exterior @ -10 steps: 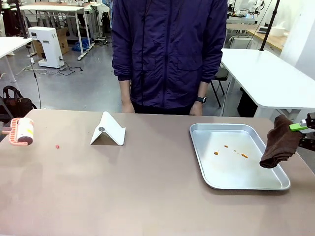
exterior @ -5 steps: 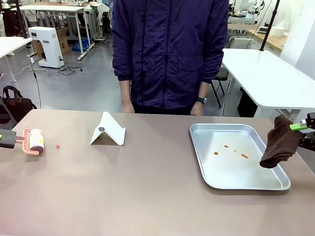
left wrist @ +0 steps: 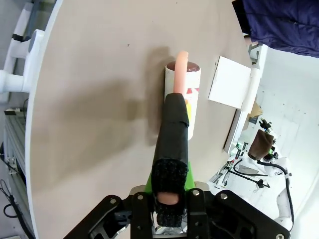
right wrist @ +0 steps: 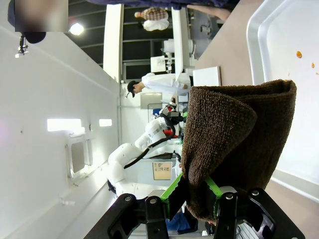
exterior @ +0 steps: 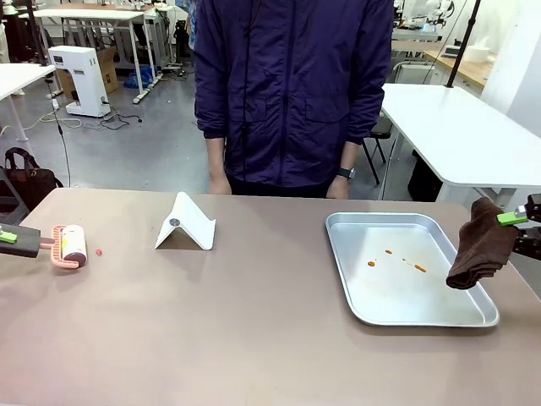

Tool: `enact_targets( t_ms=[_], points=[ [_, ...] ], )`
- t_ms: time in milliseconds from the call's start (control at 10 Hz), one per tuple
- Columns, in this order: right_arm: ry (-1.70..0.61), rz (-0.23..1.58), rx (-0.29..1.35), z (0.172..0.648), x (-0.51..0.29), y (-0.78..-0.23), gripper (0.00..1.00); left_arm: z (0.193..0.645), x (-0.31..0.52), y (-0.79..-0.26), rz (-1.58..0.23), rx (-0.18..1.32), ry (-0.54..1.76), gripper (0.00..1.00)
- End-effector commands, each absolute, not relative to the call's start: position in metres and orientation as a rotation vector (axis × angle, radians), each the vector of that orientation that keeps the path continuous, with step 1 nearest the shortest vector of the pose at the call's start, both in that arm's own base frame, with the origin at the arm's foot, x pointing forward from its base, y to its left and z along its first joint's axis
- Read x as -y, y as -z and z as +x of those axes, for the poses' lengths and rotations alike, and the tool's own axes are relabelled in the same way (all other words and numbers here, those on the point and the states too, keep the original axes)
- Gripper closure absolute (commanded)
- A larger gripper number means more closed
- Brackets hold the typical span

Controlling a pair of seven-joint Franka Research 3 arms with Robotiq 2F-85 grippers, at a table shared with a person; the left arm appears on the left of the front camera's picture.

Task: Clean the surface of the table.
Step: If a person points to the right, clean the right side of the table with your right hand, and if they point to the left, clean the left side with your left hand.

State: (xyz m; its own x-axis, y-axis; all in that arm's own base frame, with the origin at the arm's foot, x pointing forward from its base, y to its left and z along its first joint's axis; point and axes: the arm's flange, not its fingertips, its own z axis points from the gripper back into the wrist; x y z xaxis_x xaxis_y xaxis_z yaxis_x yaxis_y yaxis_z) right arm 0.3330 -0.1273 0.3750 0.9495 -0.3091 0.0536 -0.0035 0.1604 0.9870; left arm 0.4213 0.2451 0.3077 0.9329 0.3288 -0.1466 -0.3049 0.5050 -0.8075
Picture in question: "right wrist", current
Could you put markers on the ceiling air conditioner unit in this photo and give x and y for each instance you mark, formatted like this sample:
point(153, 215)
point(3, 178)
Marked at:
point(78, 154)

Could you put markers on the silver metal tray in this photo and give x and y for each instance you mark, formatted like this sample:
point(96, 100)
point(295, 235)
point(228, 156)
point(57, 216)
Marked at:
point(306, 119)

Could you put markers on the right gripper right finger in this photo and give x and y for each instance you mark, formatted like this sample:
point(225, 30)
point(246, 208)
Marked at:
point(239, 214)

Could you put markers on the white partition panel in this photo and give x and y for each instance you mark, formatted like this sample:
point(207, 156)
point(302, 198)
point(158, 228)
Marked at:
point(180, 42)

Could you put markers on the round ceiling lamp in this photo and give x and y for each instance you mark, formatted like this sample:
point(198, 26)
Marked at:
point(76, 28)

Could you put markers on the person's left forearm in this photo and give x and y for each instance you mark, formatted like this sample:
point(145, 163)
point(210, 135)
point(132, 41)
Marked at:
point(214, 12)

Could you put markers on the small rectangular ceiling light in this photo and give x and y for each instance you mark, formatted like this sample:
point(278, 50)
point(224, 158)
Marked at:
point(105, 122)

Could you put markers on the small mounted camera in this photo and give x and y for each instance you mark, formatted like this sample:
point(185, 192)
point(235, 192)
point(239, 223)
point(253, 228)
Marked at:
point(22, 47)

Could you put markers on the person in white coat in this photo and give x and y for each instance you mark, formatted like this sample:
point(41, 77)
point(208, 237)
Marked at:
point(162, 83)

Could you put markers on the brown towel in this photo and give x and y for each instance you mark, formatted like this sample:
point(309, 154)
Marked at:
point(236, 137)

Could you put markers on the person in navy jacket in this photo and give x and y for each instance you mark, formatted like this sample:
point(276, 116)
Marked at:
point(199, 2)

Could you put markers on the blue fabric bundle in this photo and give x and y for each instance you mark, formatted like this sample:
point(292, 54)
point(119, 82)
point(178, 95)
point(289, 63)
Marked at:
point(177, 222)

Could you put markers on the white room pillar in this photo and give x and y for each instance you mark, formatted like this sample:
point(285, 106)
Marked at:
point(113, 42)

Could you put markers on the person in plaid shirt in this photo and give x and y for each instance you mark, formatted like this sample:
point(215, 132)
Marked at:
point(154, 13)

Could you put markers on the large orange sauce stain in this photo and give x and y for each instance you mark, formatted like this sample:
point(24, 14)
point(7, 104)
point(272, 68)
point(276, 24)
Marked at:
point(299, 54)

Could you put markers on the beige paper poster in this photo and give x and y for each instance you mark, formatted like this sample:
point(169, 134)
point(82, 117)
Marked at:
point(162, 171)

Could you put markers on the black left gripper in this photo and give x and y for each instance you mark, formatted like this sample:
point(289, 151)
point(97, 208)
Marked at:
point(177, 115)

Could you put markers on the large rectangular ceiling light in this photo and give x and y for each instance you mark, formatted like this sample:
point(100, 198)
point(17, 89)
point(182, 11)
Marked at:
point(63, 125)

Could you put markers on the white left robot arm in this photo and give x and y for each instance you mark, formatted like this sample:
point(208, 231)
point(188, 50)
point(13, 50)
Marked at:
point(119, 159)

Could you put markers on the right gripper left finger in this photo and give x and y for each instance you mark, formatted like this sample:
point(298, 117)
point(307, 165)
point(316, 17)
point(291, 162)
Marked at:
point(154, 214)

